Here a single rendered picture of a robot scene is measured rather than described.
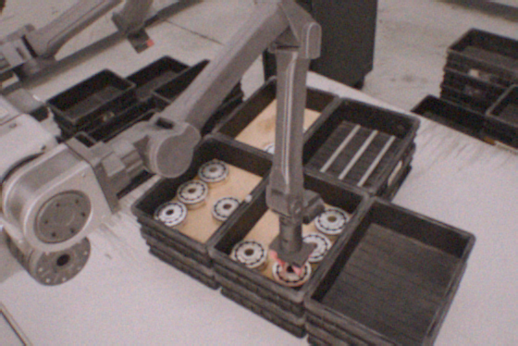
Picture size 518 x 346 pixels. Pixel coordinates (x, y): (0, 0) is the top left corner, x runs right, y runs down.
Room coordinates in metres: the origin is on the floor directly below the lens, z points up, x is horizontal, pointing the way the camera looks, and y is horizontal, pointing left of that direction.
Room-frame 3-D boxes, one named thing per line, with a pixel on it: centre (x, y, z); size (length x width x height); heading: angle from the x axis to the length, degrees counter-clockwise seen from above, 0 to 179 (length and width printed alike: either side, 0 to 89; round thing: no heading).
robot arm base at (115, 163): (0.61, 0.23, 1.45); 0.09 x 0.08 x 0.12; 41
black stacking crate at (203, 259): (1.08, 0.15, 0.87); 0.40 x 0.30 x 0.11; 140
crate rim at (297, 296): (0.89, -0.08, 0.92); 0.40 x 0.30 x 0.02; 140
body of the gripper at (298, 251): (0.76, -0.06, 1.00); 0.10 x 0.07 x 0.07; 50
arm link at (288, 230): (0.77, -0.07, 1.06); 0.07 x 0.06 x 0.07; 130
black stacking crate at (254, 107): (1.39, -0.10, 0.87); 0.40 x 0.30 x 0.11; 140
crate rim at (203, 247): (1.08, 0.15, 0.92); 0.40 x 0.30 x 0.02; 140
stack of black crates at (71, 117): (2.23, 0.81, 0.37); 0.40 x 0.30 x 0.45; 131
